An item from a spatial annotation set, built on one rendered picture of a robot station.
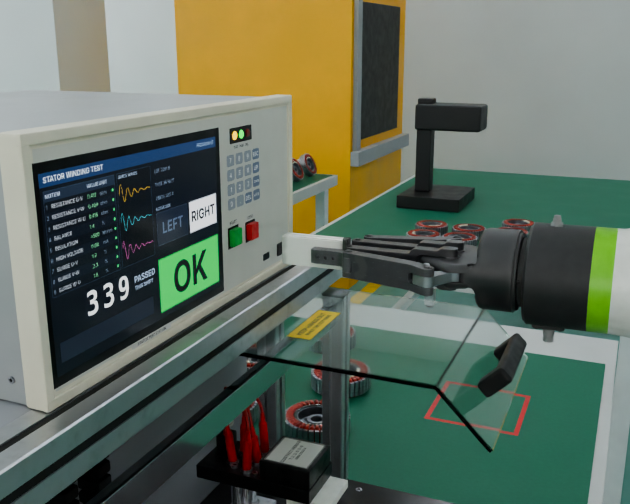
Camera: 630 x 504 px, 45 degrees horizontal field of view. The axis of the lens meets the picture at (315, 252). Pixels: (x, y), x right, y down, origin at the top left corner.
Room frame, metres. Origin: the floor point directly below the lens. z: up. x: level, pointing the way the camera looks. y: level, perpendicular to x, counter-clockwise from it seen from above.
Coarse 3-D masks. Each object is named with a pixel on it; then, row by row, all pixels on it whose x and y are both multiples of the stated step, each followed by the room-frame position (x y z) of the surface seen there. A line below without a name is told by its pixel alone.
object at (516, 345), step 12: (516, 336) 0.79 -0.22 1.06; (504, 348) 0.79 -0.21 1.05; (516, 348) 0.76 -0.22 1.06; (504, 360) 0.72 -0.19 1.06; (516, 360) 0.74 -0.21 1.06; (492, 372) 0.71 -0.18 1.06; (504, 372) 0.70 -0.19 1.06; (480, 384) 0.71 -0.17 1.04; (492, 384) 0.70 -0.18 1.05; (504, 384) 0.70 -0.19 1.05
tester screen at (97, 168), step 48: (192, 144) 0.71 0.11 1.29; (48, 192) 0.53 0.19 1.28; (96, 192) 0.58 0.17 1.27; (144, 192) 0.63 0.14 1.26; (192, 192) 0.70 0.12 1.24; (48, 240) 0.52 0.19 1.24; (96, 240) 0.57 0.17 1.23; (144, 240) 0.63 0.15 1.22; (192, 240) 0.70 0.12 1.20; (144, 288) 0.63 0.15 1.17
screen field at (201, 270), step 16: (208, 240) 0.73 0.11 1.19; (176, 256) 0.67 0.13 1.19; (192, 256) 0.70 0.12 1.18; (208, 256) 0.73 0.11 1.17; (160, 272) 0.65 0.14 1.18; (176, 272) 0.67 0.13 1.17; (192, 272) 0.70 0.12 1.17; (208, 272) 0.72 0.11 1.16; (160, 288) 0.65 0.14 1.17; (176, 288) 0.67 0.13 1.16; (192, 288) 0.70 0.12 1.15; (176, 304) 0.67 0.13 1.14
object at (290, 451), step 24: (216, 456) 0.82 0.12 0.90; (240, 456) 0.81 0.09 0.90; (264, 456) 0.78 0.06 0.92; (288, 456) 0.78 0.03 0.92; (312, 456) 0.78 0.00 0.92; (216, 480) 0.79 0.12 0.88; (240, 480) 0.78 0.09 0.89; (264, 480) 0.77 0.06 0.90; (288, 480) 0.76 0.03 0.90; (312, 480) 0.75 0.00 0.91; (336, 480) 0.79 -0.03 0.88
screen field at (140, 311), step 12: (144, 300) 0.62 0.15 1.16; (132, 312) 0.61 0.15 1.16; (144, 312) 0.62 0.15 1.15; (108, 324) 0.58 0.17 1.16; (120, 324) 0.59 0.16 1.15; (132, 324) 0.61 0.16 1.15; (84, 336) 0.55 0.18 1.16; (96, 336) 0.56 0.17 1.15; (108, 336) 0.58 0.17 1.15; (60, 348) 0.53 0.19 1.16; (72, 348) 0.54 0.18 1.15; (84, 348) 0.55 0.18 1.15
